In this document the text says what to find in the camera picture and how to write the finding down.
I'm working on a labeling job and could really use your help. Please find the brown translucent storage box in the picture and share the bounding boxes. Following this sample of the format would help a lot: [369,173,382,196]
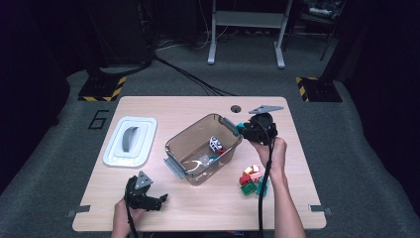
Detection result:
[162,113,244,186]

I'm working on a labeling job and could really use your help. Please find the grey tape strip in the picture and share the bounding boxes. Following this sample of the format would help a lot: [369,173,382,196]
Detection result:
[66,204,91,218]
[308,204,333,216]

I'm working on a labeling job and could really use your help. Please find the black floor cable bundle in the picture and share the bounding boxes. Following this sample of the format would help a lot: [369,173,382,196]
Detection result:
[153,55,238,97]

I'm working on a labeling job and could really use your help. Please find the pile of coloured toy bricks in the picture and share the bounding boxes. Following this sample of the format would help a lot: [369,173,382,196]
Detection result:
[239,164,270,197]

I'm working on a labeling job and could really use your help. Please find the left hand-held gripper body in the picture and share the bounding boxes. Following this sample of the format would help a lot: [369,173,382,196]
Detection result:
[124,171,155,210]

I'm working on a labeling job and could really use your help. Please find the person's right hand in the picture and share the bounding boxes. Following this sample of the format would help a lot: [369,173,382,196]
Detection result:
[253,137,287,177]

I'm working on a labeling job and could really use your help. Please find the dark curtain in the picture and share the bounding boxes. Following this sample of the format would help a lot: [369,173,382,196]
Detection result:
[0,0,87,202]
[343,0,420,212]

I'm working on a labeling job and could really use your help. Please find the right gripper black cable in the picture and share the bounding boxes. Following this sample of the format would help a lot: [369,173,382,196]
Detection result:
[257,118,277,238]

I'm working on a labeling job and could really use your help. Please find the dark equipment cabinet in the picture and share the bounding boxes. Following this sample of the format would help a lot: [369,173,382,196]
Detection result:
[82,0,155,67]

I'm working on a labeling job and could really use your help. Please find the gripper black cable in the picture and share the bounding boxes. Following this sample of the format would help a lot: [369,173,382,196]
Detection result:
[124,194,139,238]
[257,118,277,238]

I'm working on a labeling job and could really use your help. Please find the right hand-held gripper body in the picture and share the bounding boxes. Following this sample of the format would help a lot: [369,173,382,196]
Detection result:
[248,104,284,147]

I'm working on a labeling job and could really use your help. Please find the person's left hand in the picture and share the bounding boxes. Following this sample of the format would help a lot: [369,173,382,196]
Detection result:
[113,198,145,232]

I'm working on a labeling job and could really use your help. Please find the striped black base plate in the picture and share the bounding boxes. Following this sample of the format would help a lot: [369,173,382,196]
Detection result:
[295,76,344,103]
[77,75,128,103]

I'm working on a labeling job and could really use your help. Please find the grey metal stand frame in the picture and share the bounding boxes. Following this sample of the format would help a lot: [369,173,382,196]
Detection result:
[207,0,294,69]

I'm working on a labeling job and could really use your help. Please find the white floor cables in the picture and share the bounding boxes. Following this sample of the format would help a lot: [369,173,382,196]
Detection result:
[157,29,232,53]

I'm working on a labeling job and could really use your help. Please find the white toy car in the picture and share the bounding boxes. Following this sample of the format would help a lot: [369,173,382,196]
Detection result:
[208,135,224,154]

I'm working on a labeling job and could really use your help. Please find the white lid with grey handle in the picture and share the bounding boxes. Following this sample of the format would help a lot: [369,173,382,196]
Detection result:
[102,115,158,168]

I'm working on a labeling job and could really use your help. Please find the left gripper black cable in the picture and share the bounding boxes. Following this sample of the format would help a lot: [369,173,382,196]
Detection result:
[124,194,139,238]

